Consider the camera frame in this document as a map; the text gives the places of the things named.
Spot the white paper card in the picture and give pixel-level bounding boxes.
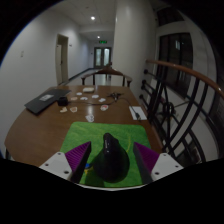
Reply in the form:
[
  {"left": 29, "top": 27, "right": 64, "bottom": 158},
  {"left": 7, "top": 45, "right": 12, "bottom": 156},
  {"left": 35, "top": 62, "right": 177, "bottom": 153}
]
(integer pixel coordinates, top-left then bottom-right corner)
[{"left": 128, "top": 105, "right": 148, "bottom": 121}]

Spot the glass double door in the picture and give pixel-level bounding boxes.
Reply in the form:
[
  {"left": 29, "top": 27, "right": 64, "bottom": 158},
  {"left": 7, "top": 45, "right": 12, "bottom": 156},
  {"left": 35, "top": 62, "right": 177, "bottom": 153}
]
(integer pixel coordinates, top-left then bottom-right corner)
[{"left": 93, "top": 46, "right": 113, "bottom": 69}]

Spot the black vertical computer mouse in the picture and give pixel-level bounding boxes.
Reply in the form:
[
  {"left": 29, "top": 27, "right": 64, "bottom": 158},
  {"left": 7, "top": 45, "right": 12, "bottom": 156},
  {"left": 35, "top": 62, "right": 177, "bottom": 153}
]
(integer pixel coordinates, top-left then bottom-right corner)
[{"left": 91, "top": 132, "right": 131, "bottom": 183}]

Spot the dark bunch of keys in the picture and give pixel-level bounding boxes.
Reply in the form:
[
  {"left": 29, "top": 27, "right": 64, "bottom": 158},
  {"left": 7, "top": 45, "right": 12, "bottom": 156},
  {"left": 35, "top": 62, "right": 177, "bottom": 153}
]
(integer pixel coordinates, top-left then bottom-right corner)
[{"left": 107, "top": 92, "right": 124, "bottom": 102}]

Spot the white hallway side door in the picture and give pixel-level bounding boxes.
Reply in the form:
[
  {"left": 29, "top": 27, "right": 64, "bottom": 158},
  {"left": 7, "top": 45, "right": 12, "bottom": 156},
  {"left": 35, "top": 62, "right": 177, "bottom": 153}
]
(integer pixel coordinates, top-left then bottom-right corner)
[{"left": 54, "top": 33, "right": 70, "bottom": 86}]

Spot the green grass-print mouse pad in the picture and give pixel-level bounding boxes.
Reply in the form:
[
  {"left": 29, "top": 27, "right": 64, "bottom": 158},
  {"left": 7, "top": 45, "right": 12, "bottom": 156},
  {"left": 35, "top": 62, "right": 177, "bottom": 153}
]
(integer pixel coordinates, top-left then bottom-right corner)
[{"left": 59, "top": 121, "right": 153, "bottom": 188}]

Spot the closed black laptop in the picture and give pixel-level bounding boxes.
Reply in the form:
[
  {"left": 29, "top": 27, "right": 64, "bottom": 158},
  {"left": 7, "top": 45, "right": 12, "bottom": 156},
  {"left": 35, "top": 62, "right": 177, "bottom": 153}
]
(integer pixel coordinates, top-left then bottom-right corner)
[{"left": 24, "top": 87, "right": 72, "bottom": 116}]

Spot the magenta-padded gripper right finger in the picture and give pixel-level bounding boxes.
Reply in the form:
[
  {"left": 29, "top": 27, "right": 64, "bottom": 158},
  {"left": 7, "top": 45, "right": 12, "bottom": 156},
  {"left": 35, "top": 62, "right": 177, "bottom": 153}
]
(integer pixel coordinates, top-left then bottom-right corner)
[{"left": 133, "top": 142, "right": 184, "bottom": 185}]

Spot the small black charger box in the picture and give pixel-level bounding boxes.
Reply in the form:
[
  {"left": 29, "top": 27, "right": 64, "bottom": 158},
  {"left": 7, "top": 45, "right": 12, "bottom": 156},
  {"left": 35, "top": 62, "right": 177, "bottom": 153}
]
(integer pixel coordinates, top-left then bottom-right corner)
[{"left": 57, "top": 96, "right": 69, "bottom": 107}]

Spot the brown wooden armchair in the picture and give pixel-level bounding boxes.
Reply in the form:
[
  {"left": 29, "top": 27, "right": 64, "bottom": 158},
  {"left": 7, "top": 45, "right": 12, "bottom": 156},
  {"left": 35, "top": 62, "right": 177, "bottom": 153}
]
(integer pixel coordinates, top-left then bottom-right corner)
[{"left": 80, "top": 64, "right": 134, "bottom": 88}]

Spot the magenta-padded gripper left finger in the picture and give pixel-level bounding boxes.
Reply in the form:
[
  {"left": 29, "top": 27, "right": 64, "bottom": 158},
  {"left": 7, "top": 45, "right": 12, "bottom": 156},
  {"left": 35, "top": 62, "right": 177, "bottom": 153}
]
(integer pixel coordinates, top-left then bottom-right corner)
[{"left": 39, "top": 141, "right": 92, "bottom": 184}]

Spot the black railing with wooden handrail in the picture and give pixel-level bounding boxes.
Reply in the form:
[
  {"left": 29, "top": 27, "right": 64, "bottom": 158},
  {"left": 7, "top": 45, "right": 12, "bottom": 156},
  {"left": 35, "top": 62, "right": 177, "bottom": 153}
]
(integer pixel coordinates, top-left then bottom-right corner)
[{"left": 139, "top": 59, "right": 224, "bottom": 162}]

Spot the dark framed window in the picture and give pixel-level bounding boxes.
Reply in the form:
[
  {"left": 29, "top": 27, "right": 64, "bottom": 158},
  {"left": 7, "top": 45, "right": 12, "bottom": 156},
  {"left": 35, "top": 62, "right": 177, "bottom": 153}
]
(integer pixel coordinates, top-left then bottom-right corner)
[{"left": 155, "top": 32, "right": 195, "bottom": 98}]

